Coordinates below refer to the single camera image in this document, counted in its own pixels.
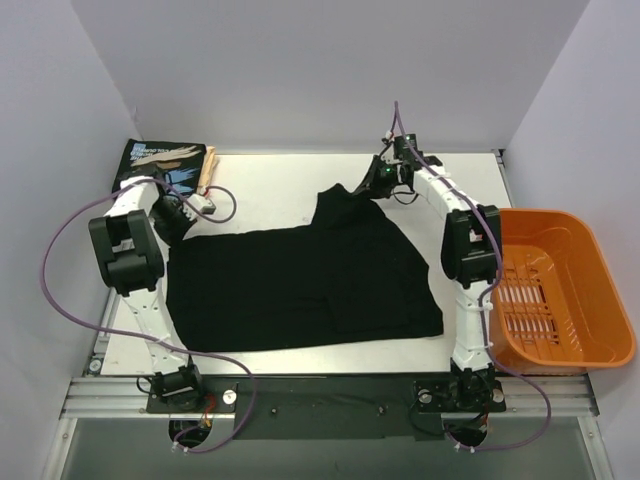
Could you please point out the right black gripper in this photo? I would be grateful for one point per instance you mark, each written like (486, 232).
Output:
(373, 174)

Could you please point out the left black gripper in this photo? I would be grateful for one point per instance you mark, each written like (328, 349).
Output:
(167, 220)

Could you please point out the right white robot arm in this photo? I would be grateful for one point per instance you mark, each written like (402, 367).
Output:
(470, 257)

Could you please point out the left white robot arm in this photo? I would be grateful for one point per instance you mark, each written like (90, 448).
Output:
(132, 258)

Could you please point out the orange plastic basket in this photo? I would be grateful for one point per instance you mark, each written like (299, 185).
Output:
(557, 310)

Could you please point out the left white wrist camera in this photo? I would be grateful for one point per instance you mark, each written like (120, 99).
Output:
(196, 206)

